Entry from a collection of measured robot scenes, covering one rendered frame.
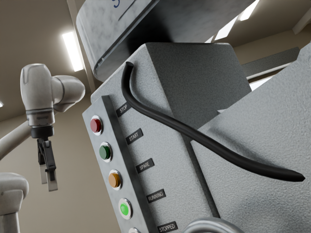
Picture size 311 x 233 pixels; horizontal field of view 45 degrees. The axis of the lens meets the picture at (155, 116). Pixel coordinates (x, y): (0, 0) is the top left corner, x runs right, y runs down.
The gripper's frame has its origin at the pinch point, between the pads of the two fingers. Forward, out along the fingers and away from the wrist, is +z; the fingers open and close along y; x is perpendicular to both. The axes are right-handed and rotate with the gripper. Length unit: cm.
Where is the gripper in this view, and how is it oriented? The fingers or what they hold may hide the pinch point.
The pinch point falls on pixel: (49, 183)
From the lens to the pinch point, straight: 136.0
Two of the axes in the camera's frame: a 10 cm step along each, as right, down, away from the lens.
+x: 8.9, -1.2, 4.4
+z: 1.0, 9.9, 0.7
